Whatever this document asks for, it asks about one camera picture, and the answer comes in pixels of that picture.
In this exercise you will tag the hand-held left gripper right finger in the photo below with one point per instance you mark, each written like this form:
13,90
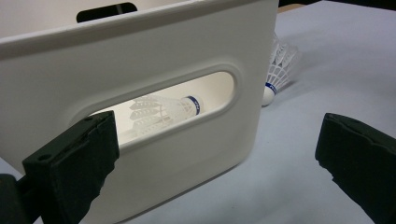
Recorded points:
361,155

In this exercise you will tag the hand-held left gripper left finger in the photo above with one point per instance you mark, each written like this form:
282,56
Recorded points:
71,161

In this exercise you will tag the white shuttlecock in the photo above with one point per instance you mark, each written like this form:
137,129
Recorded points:
174,110
280,71

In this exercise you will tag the white plastic storage bin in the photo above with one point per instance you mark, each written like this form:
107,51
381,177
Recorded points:
186,46

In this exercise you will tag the light blue table mat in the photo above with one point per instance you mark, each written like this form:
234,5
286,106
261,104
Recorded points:
327,77

